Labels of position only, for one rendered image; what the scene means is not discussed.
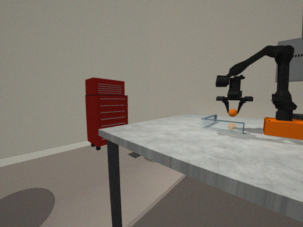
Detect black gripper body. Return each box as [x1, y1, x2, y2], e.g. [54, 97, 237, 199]
[216, 87, 253, 102]

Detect low clear corner walls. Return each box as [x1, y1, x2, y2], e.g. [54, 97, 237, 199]
[201, 115, 244, 134]

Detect orange ball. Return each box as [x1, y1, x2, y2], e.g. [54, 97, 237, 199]
[228, 109, 237, 117]

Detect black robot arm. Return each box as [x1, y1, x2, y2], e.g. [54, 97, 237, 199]
[216, 45, 297, 121]

